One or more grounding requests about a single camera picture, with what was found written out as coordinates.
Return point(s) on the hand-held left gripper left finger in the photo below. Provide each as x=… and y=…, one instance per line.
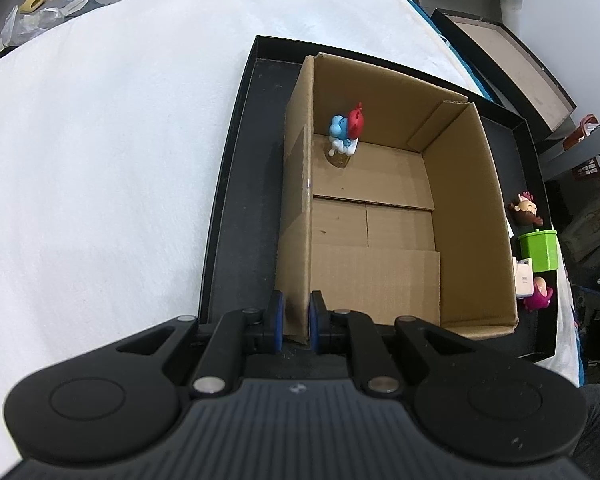
x=276, y=321

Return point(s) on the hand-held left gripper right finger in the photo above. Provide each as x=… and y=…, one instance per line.
x=316, y=322

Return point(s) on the cardboard box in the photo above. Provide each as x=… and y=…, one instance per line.
x=380, y=225

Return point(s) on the black shallow tray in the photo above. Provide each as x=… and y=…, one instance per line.
x=260, y=160

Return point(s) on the small white box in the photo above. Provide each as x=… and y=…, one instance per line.
x=524, y=280

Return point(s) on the pink figurine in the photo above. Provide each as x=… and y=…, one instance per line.
x=539, y=294

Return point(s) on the green toy bin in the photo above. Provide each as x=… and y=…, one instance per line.
x=539, y=250

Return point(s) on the brown-haired doll figurine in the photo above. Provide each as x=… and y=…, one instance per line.
x=526, y=212

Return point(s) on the blue figurine with red hat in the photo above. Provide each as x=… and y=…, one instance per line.
x=347, y=127

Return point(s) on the brown carton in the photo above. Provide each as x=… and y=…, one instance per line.
x=595, y=230

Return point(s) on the dark grey shelf board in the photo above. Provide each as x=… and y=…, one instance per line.
x=587, y=150

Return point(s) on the red plastic basket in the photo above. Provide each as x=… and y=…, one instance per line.
x=580, y=132

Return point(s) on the large black box brown inside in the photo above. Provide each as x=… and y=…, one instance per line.
x=515, y=65

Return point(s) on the grey cloth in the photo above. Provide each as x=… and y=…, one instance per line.
x=87, y=5

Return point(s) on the white plastic bag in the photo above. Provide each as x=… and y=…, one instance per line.
x=17, y=25

